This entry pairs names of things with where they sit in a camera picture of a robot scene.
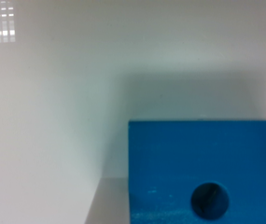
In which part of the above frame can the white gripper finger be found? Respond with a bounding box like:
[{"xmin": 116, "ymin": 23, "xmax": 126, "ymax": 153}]
[{"xmin": 85, "ymin": 178, "xmax": 130, "ymax": 224}]

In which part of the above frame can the blue square block with hole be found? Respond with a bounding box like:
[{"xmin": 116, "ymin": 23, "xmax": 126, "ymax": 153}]
[{"xmin": 128, "ymin": 120, "xmax": 266, "ymax": 224}]

